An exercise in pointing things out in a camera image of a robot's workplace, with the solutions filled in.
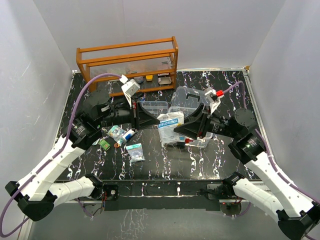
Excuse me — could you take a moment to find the orange wooden shelf rack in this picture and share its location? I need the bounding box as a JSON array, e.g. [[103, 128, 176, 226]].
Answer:
[[75, 36, 179, 93]]

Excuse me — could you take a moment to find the teal header cotton swab bag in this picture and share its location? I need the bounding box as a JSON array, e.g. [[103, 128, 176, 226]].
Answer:
[[125, 143, 145, 164]]

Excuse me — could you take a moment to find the purple cable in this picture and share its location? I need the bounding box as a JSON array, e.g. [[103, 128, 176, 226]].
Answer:
[[0, 73, 126, 237], [222, 80, 320, 240]]

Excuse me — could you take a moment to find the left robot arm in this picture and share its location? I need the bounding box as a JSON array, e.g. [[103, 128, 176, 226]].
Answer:
[[5, 90, 160, 222]]

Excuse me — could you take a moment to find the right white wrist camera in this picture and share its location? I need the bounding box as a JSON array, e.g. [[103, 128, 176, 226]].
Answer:
[[204, 87, 224, 115]]

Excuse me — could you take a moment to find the clear teal bandage packet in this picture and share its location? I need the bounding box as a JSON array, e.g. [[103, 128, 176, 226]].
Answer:
[[107, 125, 126, 141]]

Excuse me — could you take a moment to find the white blue mask packet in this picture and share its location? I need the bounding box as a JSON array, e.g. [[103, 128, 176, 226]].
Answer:
[[157, 111, 186, 145]]

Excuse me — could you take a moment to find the blue white ointment tube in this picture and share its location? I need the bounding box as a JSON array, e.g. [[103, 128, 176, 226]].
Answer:
[[116, 129, 136, 147]]

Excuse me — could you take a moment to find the white open cardboard box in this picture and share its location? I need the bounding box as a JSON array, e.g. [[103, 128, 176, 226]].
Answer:
[[158, 76, 172, 86]]

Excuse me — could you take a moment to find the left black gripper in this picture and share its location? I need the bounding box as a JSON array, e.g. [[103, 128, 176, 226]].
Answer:
[[97, 96, 161, 132]]

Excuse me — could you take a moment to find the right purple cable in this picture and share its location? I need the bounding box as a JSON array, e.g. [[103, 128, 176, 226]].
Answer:
[[222, 80, 320, 240]]

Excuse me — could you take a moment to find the clear lid with black handle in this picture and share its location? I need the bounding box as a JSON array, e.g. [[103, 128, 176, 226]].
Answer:
[[171, 86, 210, 109]]

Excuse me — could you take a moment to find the yellow small container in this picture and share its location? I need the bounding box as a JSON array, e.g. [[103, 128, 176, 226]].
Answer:
[[145, 74, 153, 82]]

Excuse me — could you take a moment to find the small green box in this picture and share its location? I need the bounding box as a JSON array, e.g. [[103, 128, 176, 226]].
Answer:
[[98, 139, 111, 151]]

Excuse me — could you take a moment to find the small glass jar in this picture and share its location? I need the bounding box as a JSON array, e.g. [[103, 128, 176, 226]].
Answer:
[[134, 76, 144, 84]]

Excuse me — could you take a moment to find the clear divided organizer tray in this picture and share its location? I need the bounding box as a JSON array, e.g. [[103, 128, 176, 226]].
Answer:
[[140, 101, 169, 117]]

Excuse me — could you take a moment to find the white green sachet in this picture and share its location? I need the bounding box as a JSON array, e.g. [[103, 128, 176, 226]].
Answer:
[[92, 139, 99, 146]]

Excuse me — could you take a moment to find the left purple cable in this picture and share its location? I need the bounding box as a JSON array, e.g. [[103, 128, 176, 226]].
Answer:
[[0, 73, 126, 237]]

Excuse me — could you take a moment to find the clear medicine kit box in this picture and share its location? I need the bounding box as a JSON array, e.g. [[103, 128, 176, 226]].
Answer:
[[168, 106, 213, 149]]

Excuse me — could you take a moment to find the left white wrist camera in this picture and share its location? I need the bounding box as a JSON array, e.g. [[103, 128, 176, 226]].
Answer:
[[119, 74, 140, 107]]

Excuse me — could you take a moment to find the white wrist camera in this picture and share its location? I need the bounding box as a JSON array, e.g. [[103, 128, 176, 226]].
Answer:
[[119, 74, 140, 107], [204, 87, 224, 115]]

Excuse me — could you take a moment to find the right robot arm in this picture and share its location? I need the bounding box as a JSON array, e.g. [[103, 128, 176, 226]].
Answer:
[[174, 104, 320, 240]]

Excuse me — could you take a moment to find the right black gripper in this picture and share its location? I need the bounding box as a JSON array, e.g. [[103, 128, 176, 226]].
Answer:
[[174, 103, 240, 139]]

